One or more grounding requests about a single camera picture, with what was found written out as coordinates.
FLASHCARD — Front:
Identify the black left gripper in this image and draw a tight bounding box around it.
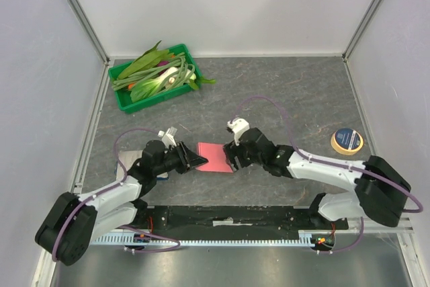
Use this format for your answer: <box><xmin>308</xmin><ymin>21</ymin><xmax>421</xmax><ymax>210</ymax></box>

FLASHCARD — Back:
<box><xmin>154</xmin><ymin>140</ymin><xmax>208</xmax><ymax>175</ymax></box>

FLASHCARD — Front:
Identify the pink paper box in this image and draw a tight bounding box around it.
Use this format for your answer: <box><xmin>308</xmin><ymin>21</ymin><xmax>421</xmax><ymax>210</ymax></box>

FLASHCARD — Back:
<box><xmin>196</xmin><ymin>142</ymin><xmax>233</xmax><ymax>173</ymax></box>

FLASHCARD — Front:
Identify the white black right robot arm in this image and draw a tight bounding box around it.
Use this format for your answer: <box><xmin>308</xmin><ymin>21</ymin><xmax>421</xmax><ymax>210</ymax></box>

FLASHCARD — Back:
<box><xmin>223</xmin><ymin>128</ymin><xmax>411</xmax><ymax>229</ymax></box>

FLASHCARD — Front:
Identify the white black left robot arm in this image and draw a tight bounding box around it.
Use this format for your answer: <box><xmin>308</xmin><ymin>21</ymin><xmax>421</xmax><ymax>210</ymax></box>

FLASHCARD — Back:
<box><xmin>35</xmin><ymin>140</ymin><xmax>208</xmax><ymax>265</ymax></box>

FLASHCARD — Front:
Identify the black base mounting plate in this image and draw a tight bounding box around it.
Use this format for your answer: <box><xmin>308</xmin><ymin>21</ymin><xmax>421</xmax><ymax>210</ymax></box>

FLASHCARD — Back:
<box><xmin>132</xmin><ymin>206</ymin><xmax>349</xmax><ymax>231</ymax></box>

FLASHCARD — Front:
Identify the blue white book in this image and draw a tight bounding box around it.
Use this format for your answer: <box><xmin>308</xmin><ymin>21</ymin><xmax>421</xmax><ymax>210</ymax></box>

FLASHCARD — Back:
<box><xmin>116</xmin><ymin>150</ymin><xmax>169</xmax><ymax>181</ymax></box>

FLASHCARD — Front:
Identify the white radish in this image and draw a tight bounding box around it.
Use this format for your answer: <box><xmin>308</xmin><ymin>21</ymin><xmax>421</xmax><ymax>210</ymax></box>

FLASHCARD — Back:
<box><xmin>161</xmin><ymin>67</ymin><xmax>196</xmax><ymax>85</ymax></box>

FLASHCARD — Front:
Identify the bok choy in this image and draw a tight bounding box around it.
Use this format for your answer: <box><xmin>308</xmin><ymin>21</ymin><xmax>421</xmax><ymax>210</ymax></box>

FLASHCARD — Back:
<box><xmin>130</xmin><ymin>76</ymin><xmax>169</xmax><ymax>103</ymax></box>

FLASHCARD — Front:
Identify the green long beans bundle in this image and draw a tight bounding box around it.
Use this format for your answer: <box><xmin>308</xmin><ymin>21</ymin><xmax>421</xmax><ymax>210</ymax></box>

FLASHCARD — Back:
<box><xmin>112</xmin><ymin>52</ymin><xmax>196</xmax><ymax>91</ymax></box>

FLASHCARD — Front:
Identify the green plastic tray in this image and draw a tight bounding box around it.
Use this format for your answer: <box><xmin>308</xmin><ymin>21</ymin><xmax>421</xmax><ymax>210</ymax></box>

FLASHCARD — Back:
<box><xmin>108</xmin><ymin>44</ymin><xmax>204</xmax><ymax>114</ymax></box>

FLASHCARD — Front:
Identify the green leafy vegetable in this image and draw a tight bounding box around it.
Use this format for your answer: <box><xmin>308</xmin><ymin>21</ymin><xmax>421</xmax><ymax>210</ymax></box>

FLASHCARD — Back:
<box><xmin>117</xmin><ymin>41</ymin><xmax>173</xmax><ymax>80</ymax></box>

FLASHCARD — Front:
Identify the yellow masking tape roll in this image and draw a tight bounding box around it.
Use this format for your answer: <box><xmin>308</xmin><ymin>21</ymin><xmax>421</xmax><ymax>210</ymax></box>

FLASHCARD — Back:
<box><xmin>330</xmin><ymin>128</ymin><xmax>363</xmax><ymax>156</ymax></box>

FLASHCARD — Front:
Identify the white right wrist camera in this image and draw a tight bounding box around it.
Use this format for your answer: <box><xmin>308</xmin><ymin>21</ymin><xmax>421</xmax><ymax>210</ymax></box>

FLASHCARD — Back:
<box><xmin>227</xmin><ymin>117</ymin><xmax>250</xmax><ymax>146</ymax></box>

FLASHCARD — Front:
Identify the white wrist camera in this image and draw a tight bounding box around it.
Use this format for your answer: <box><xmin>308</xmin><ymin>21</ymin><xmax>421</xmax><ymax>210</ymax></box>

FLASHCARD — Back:
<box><xmin>227</xmin><ymin>117</ymin><xmax>250</xmax><ymax>146</ymax></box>
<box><xmin>158</xmin><ymin>127</ymin><xmax>177</xmax><ymax>149</ymax></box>

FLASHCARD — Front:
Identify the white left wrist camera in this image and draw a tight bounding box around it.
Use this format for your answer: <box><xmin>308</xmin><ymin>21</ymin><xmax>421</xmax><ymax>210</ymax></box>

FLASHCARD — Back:
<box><xmin>158</xmin><ymin>127</ymin><xmax>177</xmax><ymax>149</ymax></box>

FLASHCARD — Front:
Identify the light blue cable duct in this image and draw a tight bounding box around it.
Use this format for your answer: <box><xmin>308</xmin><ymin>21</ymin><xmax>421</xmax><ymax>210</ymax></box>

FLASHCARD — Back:
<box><xmin>91</xmin><ymin>231</ymin><xmax>315</xmax><ymax>247</ymax></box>

